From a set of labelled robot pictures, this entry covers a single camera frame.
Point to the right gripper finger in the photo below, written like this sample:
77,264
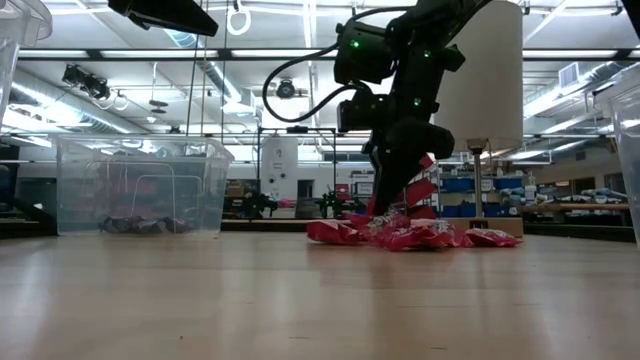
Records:
390,185

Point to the wooden workbench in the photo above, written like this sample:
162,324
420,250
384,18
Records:
575,206

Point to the long wooden table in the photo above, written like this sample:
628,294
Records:
280,220

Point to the white wall vent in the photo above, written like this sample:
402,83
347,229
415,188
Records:
569,75

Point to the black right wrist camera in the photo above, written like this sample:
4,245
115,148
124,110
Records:
362,115

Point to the black metal stand frame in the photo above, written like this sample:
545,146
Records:
297,130

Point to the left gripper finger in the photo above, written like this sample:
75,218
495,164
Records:
170,15

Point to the white shade wooden base lamp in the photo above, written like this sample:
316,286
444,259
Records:
490,100

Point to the small framed monitor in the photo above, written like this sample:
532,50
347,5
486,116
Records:
362,188

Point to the silver ceiling duct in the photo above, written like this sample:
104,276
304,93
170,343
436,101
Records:
220,80

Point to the black overhead light bar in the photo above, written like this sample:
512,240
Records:
150,54

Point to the black hanging camera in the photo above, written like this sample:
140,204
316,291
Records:
286,90
85,82

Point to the white column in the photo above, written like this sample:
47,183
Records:
279,165

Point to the blue storage bin shelf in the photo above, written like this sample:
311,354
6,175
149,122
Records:
457,185

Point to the brown Snickers mini bar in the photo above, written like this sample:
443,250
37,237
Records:
115,226
147,226
176,225

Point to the clear plastic bin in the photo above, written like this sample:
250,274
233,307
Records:
25,20
627,130
145,190

